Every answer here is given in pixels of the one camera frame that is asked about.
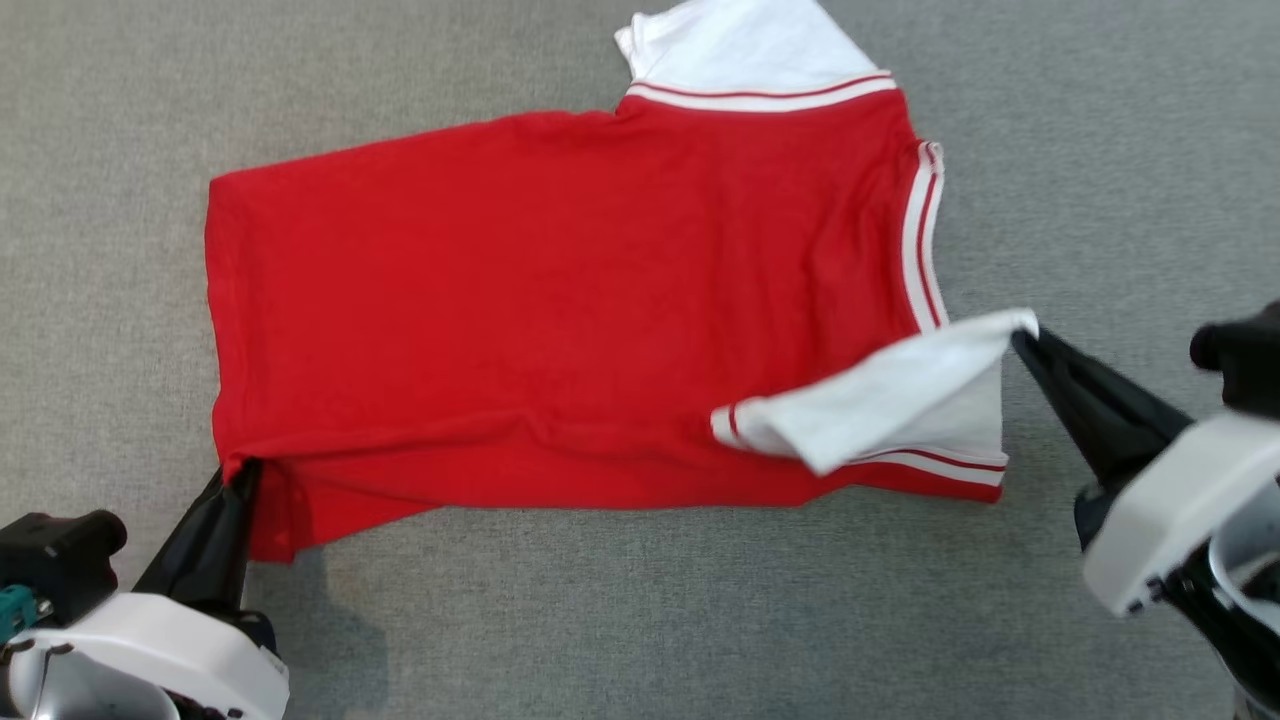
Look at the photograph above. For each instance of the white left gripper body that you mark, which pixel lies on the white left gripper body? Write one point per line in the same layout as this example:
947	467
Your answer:
150	635

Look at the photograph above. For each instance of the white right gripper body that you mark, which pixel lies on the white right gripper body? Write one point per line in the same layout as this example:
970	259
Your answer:
1180	500

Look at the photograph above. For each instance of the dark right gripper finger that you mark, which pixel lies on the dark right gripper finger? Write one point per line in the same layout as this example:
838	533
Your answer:
1130	400
1095	430

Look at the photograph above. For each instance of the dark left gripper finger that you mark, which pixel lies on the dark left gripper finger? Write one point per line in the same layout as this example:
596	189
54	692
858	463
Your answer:
232	550
185	555

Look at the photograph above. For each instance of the red shirt with white sleeves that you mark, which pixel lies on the red shirt with white sleeves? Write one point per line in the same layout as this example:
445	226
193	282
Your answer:
550	300

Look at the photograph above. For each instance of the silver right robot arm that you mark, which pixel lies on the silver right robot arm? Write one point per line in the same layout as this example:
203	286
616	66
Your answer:
1245	555

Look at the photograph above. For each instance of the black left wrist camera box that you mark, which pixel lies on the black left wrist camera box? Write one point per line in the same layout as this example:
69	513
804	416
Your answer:
60	560

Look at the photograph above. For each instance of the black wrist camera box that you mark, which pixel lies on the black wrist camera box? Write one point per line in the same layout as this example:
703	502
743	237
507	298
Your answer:
60	560
1250	360

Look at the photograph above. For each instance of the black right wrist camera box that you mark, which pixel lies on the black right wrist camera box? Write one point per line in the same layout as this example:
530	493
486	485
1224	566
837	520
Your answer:
1250	360

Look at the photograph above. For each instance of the teal left camera connector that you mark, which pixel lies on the teal left camera connector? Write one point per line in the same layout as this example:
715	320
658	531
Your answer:
15	608

